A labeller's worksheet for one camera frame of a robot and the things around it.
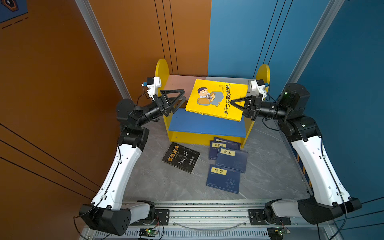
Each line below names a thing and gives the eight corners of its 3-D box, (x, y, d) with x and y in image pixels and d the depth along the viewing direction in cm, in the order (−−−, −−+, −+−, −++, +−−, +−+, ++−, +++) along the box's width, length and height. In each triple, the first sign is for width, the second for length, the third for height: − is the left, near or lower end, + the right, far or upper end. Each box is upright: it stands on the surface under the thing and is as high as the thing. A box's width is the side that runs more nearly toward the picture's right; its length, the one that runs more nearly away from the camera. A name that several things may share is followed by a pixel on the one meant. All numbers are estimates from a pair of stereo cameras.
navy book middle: (214, 165, 93) (215, 162, 90) (218, 148, 100) (219, 145, 97) (245, 173, 89) (246, 171, 86) (246, 155, 97) (248, 152, 94)
